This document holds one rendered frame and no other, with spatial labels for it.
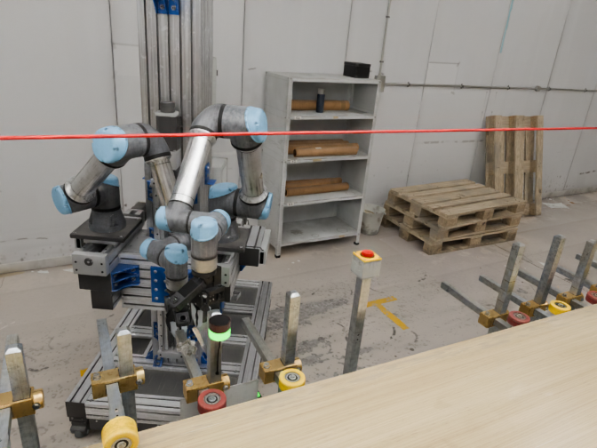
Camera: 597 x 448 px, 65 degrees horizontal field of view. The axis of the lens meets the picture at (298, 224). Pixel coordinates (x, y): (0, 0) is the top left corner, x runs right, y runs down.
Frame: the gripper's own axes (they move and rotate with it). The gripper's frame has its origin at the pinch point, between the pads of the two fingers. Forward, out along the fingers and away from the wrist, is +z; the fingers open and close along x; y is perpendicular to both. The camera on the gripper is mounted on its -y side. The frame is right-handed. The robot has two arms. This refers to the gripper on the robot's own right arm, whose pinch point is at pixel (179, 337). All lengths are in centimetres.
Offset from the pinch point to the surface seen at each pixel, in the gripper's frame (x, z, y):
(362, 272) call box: -52, -36, -33
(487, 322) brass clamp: -120, -1, -32
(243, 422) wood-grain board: -6, -9, -53
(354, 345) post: -54, -6, -32
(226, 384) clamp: -7.2, -3.7, -32.3
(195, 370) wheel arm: 0.1, -4.0, -23.3
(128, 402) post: 21.1, -5.8, -31.7
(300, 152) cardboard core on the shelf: -147, -9, 201
